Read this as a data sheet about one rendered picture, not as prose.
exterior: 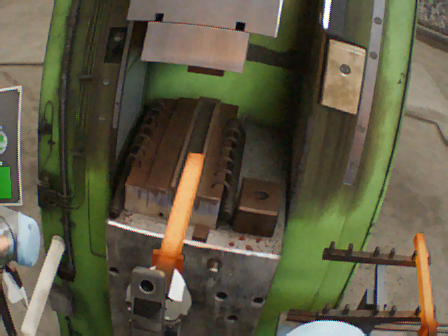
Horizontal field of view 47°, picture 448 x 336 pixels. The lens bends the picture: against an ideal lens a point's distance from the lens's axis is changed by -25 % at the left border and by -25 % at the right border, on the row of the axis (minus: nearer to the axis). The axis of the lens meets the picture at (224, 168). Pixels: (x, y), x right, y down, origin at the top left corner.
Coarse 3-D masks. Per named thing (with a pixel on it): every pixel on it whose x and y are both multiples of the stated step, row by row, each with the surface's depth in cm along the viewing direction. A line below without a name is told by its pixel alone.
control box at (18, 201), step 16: (0, 96) 120; (16, 96) 122; (0, 112) 120; (16, 112) 122; (0, 128) 121; (16, 128) 122; (16, 144) 123; (0, 160) 121; (16, 160) 123; (16, 176) 123; (16, 192) 123
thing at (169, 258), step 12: (192, 156) 121; (204, 156) 122; (192, 168) 117; (192, 180) 114; (180, 192) 110; (192, 192) 110; (180, 204) 107; (192, 204) 111; (180, 216) 104; (168, 228) 100; (180, 228) 101; (168, 240) 97; (180, 240) 98; (156, 252) 93; (168, 252) 94; (180, 252) 97; (156, 264) 90; (168, 264) 91; (180, 264) 93; (168, 276) 88; (168, 288) 86
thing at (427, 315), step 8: (416, 240) 133; (424, 240) 132; (416, 248) 131; (424, 248) 129; (424, 256) 126; (416, 264) 127; (424, 264) 124; (424, 272) 121; (424, 280) 118; (424, 288) 116; (424, 296) 113; (424, 304) 111; (432, 304) 111; (424, 312) 109; (432, 312) 108; (424, 320) 107; (432, 320) 106; (424, 328) 104; (432, 328) 102
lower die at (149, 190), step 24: (168, 120) 161; (192, 120) 158; (216, 120) 162; (144, 144) 150; (168, 144) 150; (216, 144) 152; (144, 168) 142; (168, 168) 141; (216, 168) 144; (144, 192) 136; (168, 192) 135; (216, 192) 136; (168, 216) 138; (192, 216) 138; (216, 216) 137
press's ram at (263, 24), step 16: (144, 0) 113; (160, 0) 112; (176, 0) 112; (192, 0) 112; (208, 0) 112; (224, 0) 111; (240, 0) 111; (256, 0) 111; (272, 0) 110; (128, 16) 115; (144, 16) 115; (176, 16) 114; (192, 16) 114; (208, 16) 114; (224, 16) 113; (240, 16) 113; (256, 16) 113; (272, 16) 112; (256, 32) 115; (272, 32) 114
